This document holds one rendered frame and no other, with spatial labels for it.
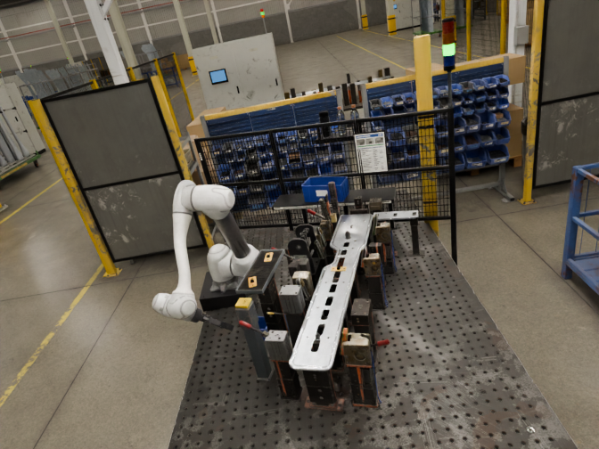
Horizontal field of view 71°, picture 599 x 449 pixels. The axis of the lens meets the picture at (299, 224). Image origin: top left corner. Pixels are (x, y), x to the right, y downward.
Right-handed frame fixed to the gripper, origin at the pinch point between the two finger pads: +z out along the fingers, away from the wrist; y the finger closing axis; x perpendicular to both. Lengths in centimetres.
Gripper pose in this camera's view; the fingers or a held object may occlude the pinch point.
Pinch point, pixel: (225, 325)
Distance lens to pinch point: 238.5
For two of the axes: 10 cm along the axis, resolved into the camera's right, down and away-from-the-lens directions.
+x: -3.2, 9.0, -2.9
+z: 7.6, 4.2, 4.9
